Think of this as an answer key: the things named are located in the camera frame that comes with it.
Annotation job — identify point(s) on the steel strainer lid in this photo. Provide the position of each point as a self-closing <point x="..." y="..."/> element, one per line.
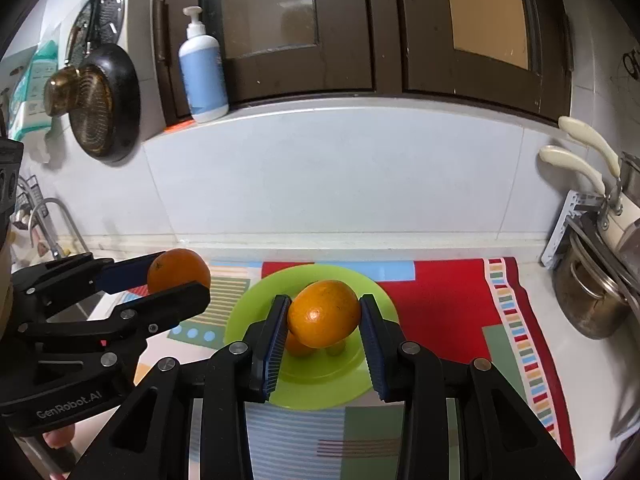
<point x="102" y="15"/>

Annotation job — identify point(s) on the person's left hand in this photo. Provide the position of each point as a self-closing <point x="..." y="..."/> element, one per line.
<point x="60" y="437"/>

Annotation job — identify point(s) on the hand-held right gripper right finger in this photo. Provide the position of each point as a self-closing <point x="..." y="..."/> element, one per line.
<point x="372" y="355"/>

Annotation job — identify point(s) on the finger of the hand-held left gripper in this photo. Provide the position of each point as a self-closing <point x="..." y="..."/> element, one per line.
<point x="170" y="302"/>
<point x="125" y="272"/>

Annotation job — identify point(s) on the metal pot rack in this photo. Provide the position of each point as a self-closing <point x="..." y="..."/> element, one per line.
<point x="562" y="230"/>

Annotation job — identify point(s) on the oval orange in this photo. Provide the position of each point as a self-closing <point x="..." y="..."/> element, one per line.
<point x="320" y="315"/>

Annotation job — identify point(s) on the steel faucet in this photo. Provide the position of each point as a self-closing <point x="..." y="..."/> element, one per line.
<point x="55" y="205"/>

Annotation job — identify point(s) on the round orange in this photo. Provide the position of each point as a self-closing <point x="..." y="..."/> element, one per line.
<point x="180" y="267"/>

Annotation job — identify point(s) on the black scissors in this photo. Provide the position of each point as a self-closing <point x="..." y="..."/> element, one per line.
<point x="631" y="62"/>

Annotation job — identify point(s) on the black frying pan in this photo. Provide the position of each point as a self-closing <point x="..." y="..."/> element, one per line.
<point x="100" y="110"/>

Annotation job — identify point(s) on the blue pump bottle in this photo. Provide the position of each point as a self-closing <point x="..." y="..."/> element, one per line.
<point x="202" y="75"/>

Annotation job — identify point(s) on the green white packet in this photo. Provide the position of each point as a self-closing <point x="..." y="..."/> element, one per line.
<point x="35" y="85"/>

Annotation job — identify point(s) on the green plate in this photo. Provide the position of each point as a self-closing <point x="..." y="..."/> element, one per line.
<point x="320" y="380"/>

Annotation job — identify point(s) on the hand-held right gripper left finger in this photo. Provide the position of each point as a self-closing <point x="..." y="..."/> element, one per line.
<point x="272" y="350"/>

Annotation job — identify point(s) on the steel stock pot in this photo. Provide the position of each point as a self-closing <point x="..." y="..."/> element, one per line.
<point x="585" y="295"/>

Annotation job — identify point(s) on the dark wooden cabinet door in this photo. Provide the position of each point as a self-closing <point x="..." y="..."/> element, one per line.
<point x="425" y="35"/>
<point x="350" y="35"/>

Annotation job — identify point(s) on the colourful patterned mat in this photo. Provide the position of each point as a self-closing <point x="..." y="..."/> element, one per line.
<point x="450" y="300"/>

